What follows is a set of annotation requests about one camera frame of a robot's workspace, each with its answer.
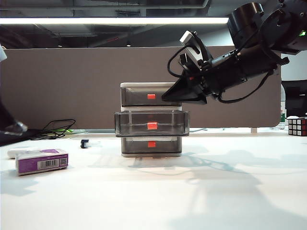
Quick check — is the purple napkin pack with barcode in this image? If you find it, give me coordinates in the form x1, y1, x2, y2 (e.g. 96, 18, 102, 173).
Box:
15, 148, 69, 176

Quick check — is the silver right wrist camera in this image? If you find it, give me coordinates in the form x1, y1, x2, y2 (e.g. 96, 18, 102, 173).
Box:
179, 31, 201, 64

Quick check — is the white plastic drawer cabinet frame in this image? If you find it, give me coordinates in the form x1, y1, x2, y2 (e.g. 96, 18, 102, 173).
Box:
120, 82, 183, 158

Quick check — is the black cable bundle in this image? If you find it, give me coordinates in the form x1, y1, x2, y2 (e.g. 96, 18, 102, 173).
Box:
31, 119, 76, 141

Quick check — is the long ceiling light strip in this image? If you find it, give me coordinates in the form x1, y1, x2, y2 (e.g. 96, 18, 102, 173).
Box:
0, 17, 230, 25

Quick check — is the grey drawer with wavy line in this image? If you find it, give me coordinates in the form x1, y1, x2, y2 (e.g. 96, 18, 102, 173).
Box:
114, 111, 191, 138

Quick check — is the black monitor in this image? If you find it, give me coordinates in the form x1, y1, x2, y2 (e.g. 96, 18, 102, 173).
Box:
281, 80, 307, 118

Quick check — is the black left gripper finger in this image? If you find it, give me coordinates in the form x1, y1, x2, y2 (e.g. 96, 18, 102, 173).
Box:
0, 100, 28, 135

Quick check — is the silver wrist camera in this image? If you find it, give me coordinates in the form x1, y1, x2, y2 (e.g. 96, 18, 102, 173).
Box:
179, 31, 201, 64
0, 44, 8, 63

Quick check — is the white earbuds case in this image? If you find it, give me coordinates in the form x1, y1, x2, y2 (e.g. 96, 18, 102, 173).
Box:
8, 147, 39, 160

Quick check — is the grey drawer under cabinet lid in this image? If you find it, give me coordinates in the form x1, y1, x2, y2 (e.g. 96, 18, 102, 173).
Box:
121, 87, 182, 107

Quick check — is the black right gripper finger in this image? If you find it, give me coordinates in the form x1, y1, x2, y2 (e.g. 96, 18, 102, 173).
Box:
165, 92, 208, 105
161, 71, 203, 101

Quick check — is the grey drawer holding white paper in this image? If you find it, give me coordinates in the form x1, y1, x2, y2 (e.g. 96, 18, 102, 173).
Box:
121, 136, 182, 154

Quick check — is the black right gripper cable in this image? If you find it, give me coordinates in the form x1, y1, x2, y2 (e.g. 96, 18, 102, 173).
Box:
216, 70, 275, 104

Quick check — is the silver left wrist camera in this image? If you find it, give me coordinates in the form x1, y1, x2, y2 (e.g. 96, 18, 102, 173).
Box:
0, 44, 8, 63

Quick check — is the Rubik's cube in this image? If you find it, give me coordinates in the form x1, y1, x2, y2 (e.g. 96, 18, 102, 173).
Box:
287, 116, 307, 138

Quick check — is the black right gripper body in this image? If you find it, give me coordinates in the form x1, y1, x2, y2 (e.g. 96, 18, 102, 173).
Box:
191, 44, 282, 97

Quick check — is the black right camera cable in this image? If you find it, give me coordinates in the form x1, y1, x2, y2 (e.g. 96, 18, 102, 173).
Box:
166, 45, 192, 79

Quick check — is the brown desk partition panel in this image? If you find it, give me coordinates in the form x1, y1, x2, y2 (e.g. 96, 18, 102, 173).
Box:
0, 46, 282, 147

